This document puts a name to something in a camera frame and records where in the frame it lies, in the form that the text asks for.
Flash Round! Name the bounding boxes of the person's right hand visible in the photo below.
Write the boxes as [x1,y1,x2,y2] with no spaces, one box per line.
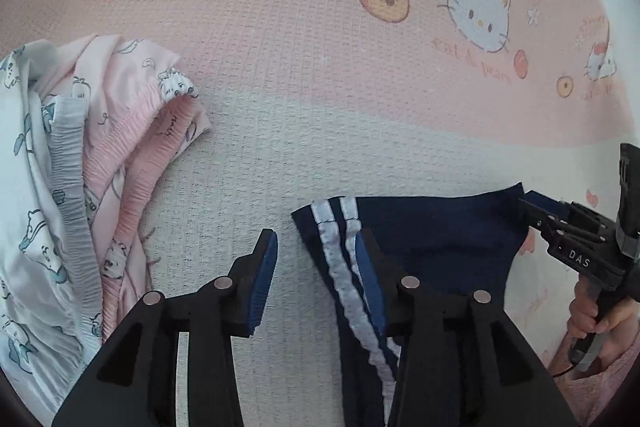
[567,279,640,350]

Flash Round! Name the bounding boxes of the pink cat print blanket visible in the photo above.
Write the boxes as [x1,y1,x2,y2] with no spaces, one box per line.
[0,0,640,427]

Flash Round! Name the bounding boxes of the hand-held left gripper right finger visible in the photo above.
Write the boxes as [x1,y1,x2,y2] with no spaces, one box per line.
[354,228,581,427]

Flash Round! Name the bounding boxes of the navy blue shorts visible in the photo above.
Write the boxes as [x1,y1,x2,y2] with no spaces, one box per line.
[291,183,531,427]

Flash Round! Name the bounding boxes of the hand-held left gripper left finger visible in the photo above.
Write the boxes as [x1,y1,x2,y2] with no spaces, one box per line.
[51,229,279,427]

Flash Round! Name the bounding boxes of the white printed pants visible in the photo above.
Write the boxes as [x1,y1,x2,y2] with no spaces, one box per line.
[0,39,103,427]

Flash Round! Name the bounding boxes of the pink printed pants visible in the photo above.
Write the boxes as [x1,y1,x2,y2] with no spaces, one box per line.
[50,34,212,343]

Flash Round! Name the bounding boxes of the black cable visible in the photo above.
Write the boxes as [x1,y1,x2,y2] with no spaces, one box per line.
[550,347,583,379]

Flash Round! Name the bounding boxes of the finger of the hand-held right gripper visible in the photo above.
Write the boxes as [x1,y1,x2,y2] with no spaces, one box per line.
[517,198,561,234]
[525,190,571,215]

